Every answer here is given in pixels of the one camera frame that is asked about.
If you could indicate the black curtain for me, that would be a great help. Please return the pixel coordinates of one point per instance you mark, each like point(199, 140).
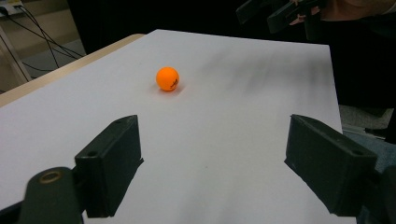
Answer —
point(124, 18)

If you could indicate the light wooden table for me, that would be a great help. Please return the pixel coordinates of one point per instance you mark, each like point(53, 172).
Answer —
point(62, 71)

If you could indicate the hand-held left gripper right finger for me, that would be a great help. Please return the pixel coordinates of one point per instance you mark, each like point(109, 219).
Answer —
point(330, 161)

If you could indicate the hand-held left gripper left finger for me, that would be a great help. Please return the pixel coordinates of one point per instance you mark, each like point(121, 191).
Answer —
point(109, 165)

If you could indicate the white power strip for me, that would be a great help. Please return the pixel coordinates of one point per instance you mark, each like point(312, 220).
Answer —
point(9, 6)

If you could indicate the orange ping pong ball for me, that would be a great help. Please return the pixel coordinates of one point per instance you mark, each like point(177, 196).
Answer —
point(167, 79)

